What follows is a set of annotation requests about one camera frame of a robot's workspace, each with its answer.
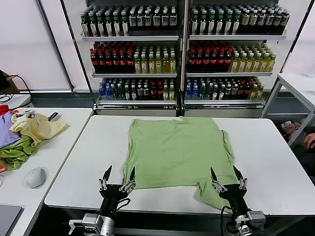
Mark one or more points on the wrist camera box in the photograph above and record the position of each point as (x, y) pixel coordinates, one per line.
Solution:
(257, 216)
(89, 221)

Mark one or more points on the green t-shirt with red print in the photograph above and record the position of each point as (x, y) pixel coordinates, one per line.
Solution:
(172, 152)

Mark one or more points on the small green drink bottle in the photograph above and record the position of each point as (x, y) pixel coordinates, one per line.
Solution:
(202, 92)
(119, 93)
(114, 93)
(209, 92)

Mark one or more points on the pale yellow garment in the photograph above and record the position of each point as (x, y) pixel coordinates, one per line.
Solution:
(41, 129)

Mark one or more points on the white cap dark drink bottle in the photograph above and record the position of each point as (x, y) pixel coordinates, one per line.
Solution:
(261, 20)
(285, 20)
(165, 20)
(148, 20)
(269, 20)
(173, 20)
(277, 20)
(140, 20)
(156, 20)
(133, 20)

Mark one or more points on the cardboard box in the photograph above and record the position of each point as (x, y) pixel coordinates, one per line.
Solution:
(11, 84)

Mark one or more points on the blue white striped object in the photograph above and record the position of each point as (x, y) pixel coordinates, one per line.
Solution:
(53, 116)

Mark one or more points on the grey laptop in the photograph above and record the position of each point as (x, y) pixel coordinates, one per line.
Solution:
(8, 218)

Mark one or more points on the beige label drink bottle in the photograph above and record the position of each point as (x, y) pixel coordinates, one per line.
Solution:
(252, 20)
(244, 20)

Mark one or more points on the red garment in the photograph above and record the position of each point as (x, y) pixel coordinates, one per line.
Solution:
(3, 109)

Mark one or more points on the black metal frame post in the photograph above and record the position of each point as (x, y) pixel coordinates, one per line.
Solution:
(295, 37)
(73, 41)

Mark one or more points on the orange object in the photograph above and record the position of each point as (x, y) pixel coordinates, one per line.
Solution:
(1, 169)

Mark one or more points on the small white cap dark bottle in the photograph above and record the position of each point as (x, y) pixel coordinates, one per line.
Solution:
(140, 93)
(229, 93)
(146, 93)
(127, 93)
(222, 93)
(235, 93)
(133, 93)
(215, 93)

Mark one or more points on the white computer mouse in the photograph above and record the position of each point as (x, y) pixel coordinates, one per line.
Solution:
(36, 178)

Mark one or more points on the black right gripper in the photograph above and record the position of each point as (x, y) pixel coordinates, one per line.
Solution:
(233, 194)

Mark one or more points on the olive green garment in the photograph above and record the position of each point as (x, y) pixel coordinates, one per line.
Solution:
(14, 153)

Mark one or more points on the pink clothes pile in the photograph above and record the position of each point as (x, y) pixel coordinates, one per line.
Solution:
(290, 127)

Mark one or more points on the purple garment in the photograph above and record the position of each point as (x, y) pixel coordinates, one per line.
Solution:
(6, 132)

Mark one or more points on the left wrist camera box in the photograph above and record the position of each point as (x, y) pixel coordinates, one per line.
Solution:
(89, 221)

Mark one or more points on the white metal frame table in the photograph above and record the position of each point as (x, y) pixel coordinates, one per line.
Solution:
(295, 82)

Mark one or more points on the green cap yellow juice bottle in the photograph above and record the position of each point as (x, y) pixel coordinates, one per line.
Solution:
(151, 65)
(235, 64)
(137, 65)
(159, 65)
(242, 64)
(257, 64)
(144, 65)
(264, 64)
(166, 65)
(173, 65)
(249, 64)
(271, 64)

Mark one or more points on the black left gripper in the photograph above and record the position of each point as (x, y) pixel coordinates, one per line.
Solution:
(112, 194)

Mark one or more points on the green cap tea bottle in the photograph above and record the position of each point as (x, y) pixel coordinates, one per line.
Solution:
(211, 24)
(124, 25)
(228, 24)
(236, 24)
(203, 24)
(116, 25)
(195, 24)
(92, 25)
(108, 25)
(100, 25)
(85, 25)
(219, 24)

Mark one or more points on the small red cap cola bottle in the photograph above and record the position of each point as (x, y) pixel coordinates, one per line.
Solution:
(160, 93)
(242, 92)
(153, 93)
(248, 92)

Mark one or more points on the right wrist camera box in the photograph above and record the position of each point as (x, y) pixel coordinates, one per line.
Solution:
(257, 216)

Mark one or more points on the small blue water bottle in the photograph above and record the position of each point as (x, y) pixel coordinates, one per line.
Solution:
(195, 92)
(188, 92)
(102, 93)
(108, 93)

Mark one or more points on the metal drinks shelf unit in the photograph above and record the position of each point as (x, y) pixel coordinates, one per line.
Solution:
(130, 38)
(236, 37)

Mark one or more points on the person in dark clothes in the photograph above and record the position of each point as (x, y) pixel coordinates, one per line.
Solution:
(309, 140)

